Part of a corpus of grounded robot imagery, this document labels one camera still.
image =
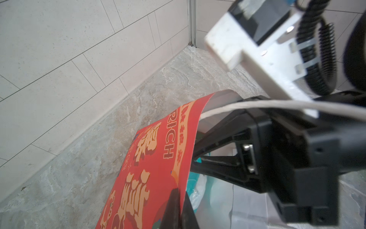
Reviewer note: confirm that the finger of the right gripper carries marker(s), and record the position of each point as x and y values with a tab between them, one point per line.
231	169
240	126

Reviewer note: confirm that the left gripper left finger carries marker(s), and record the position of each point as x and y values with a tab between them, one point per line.
171	217

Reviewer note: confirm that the red paper gift bag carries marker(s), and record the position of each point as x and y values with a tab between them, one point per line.
159	160

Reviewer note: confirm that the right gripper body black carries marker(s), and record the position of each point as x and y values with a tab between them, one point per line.
300	158

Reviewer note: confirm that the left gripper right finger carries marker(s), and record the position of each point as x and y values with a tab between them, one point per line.
189	220

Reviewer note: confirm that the teal snack packet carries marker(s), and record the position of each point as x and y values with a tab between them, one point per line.
199	189

